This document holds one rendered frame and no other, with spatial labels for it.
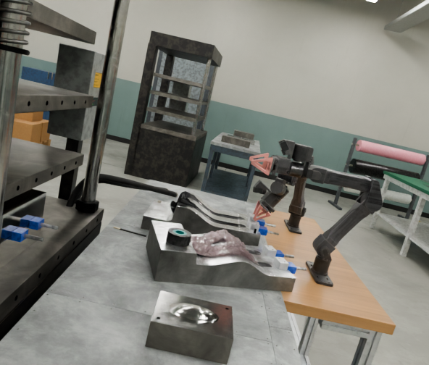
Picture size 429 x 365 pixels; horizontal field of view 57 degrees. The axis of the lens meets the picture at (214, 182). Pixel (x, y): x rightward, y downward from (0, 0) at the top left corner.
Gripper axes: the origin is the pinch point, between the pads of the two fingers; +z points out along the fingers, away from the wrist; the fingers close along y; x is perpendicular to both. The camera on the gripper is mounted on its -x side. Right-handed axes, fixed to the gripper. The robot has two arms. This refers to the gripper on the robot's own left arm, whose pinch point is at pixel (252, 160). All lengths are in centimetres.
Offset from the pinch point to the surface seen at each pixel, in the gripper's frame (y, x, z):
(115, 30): -15, -38, 64
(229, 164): -670, 110, -29
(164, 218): -8.0, 33.1, 29.9
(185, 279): 34, 38, 16
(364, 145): -529, 8, -243
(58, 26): 21, -32, 72
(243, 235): -5.5, 32.5, -3.9
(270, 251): 7.6, 32.4, -14.2
